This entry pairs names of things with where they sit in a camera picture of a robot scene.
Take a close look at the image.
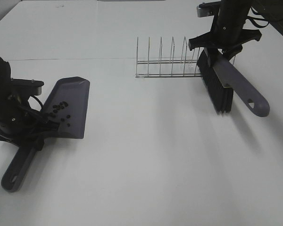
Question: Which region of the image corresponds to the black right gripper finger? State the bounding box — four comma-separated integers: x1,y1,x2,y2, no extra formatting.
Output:
239,29,261,45
188,32,214,51

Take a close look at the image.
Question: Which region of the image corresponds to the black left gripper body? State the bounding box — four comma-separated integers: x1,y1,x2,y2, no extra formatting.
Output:
0,91,49,143

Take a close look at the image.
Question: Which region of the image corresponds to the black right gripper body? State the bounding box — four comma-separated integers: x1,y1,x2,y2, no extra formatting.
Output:
208,11,247,52

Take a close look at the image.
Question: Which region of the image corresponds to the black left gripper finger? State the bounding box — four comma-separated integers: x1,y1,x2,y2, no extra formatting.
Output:
41,120,60,136
0,135,23,148

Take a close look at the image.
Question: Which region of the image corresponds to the pile of coffee beans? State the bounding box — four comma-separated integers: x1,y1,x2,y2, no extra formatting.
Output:
45,101,71,127

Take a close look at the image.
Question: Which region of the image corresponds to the purple plastic dustpan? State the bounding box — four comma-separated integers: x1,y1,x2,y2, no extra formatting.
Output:
1,77,90,193

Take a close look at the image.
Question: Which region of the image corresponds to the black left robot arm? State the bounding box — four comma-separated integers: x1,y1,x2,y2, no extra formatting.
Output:
0,57,58,151

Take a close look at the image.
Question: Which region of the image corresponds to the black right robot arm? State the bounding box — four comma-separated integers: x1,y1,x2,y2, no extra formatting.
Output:
188,0,262,54

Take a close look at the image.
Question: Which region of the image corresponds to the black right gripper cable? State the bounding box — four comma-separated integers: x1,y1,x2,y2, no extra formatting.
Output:
245,0,283,28

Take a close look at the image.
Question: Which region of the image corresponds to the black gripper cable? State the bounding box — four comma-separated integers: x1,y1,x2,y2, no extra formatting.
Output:
27,94,47,113
245,0,283,28

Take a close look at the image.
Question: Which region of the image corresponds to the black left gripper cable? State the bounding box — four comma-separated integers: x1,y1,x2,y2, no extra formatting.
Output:
27,94,47,113

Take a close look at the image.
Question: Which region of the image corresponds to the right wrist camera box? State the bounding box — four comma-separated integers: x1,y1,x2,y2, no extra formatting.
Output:
196,1,221,17

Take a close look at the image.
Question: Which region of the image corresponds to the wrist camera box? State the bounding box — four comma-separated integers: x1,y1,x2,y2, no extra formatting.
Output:
11,79,44,96
196,1,221,17

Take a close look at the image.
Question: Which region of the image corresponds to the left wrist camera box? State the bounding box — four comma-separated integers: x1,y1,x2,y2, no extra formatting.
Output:
11,79,44,96

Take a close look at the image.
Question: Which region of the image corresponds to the metal wire dish rack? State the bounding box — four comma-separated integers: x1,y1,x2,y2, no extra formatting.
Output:
135,37,204,79

